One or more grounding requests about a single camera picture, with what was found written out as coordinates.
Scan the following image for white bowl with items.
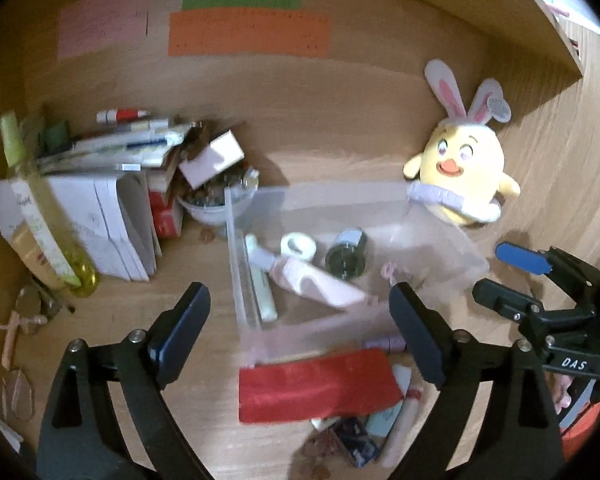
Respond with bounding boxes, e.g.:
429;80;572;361
176;172;258;228

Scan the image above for red foil packet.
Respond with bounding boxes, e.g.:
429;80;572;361
238;348;404;425

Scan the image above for small red box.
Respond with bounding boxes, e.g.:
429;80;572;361
147;192;185;240

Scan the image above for yellow chick plush toy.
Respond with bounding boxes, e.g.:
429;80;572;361
403;59;522;226

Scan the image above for pile of books and papers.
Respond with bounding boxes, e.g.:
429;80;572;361
35;117;193;171

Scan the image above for orange paper note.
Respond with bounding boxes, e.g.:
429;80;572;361
168;9;331;58

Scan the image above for beige stick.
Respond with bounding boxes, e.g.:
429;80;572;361
0;307;48;368

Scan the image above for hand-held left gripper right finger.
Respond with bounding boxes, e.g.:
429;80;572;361
388;281;566;480

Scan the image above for pale green stick tube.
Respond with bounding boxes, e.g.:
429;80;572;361
244;234;279;323

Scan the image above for beige tube with red label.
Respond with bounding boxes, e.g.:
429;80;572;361
7;220;66;291

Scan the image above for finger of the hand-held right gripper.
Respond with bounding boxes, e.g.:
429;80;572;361
472;279;600;356
495;242;600;311

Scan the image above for red and white marker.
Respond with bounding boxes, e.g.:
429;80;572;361
96;108;151;125

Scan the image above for small black box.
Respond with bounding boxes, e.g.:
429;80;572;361
330;417;381;466

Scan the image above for clear plastic storage box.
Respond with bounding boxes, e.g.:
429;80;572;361
224;182;491;366

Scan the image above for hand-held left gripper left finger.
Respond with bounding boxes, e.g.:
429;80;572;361
37;281;212;480

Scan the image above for white tape roll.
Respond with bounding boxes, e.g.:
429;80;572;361
280;232;317;261

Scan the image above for eyeglasses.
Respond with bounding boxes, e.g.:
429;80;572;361
15;285;76;336

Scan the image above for green paper note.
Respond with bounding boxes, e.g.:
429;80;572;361
181;0;303;12

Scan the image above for pink lipstick tube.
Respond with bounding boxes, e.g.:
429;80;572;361
380;387;423;466

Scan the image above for pink bottle with white cap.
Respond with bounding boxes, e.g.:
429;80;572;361
269;255;373;309

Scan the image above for dark green pump bottle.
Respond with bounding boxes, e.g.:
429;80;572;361
325;227;368;281

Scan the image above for pink paper note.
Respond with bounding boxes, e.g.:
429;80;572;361
56;0;149;61

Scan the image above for small white cardboard box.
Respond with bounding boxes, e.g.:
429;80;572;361
178;129;245;191

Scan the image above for person's right hand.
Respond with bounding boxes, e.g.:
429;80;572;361
552;376;573;413

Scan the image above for yellow-green spray bottle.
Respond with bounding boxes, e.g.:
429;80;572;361
0;110;98;297

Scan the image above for white folded paper stack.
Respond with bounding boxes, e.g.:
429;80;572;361
0;172;161;282

